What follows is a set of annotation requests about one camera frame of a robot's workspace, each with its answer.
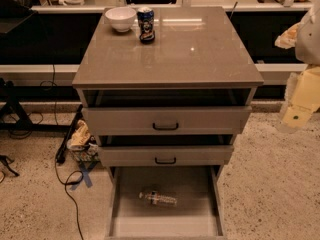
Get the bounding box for clear plastic water bottle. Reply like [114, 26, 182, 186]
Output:
[139, 191, 177, 206]

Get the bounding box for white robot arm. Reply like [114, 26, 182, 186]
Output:
[295, 0, 320, 65]

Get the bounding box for top grey drawer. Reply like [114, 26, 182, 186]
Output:
[82, 106, 251, 136]

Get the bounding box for grey drawer cabinet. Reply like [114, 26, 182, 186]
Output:
[71, 5, 265, 240]

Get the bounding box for middle grey drawer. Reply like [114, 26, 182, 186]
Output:
[98, 145, 233, 167]

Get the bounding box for bottom grey open drawer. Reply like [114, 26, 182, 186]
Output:
[105, 166, 227, 240]

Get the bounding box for crumpled snack bags pile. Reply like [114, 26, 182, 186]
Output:
[67, 119, 99, 162]

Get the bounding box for blue soda can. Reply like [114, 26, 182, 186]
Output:
[137, 7, 155, 43]

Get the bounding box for blue tape cross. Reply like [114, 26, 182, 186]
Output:
[70, 161, 98, 190]

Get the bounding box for white ceramic bowl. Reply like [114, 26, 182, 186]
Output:
[105, 7, 136, 32]

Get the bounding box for yellow tagged robot part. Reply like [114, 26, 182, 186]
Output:
[277, 65, 320, 133]

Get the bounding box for black stand legs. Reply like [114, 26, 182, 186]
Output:
[0, 77, 71, 133]

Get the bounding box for black drawer handle top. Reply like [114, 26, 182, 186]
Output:
[152, 123, 179, 131]

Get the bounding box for black drawer handle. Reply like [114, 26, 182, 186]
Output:
[154, 157, 177, 165]
[152, 123, 179, 131]

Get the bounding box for black drawer handle middle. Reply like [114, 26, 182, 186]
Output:
[154, 157, 177, 165]

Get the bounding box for black power cable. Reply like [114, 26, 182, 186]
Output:
[53, 150, 85, 240]

